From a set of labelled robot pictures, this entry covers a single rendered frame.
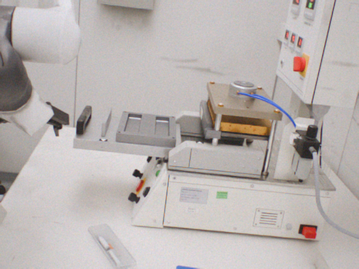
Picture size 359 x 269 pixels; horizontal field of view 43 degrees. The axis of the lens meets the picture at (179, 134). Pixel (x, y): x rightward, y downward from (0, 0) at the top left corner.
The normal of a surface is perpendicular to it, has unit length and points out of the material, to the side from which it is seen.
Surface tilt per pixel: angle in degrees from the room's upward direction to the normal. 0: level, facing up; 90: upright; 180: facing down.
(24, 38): 79
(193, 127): 90
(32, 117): 65
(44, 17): 47
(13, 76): 107
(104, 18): 90
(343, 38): 90
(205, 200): 90
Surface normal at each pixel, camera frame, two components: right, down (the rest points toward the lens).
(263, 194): 0.02, 0.35
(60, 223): 0.12, -0.93
